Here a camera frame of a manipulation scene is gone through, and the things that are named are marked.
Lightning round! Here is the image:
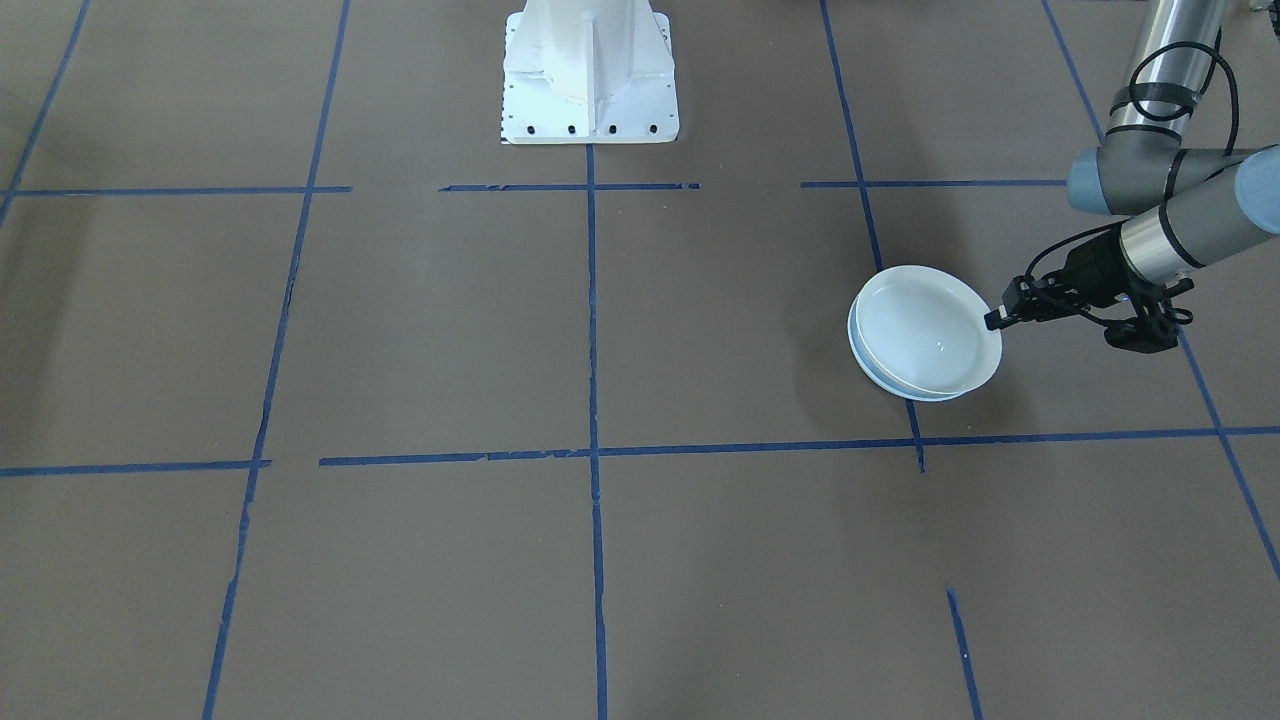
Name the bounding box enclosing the plain white matte plate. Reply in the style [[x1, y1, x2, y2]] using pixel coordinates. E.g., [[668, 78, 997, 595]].
[[855, 264, 1004, 397]]

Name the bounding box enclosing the light blue smooth plate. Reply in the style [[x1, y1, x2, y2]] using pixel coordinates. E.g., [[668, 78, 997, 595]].
[[847, 298, 967, 404]]

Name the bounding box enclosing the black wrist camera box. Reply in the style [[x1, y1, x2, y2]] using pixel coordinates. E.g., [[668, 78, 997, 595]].
[[1102, 284, 1197, 355]]

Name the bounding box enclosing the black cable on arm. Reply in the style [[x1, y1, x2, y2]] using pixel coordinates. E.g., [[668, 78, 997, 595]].
[[1020, 40, 1242, 323]]

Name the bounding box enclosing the white pedestal column with base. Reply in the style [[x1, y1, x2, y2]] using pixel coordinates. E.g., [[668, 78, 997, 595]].
[[500, 0, 681, 146]]

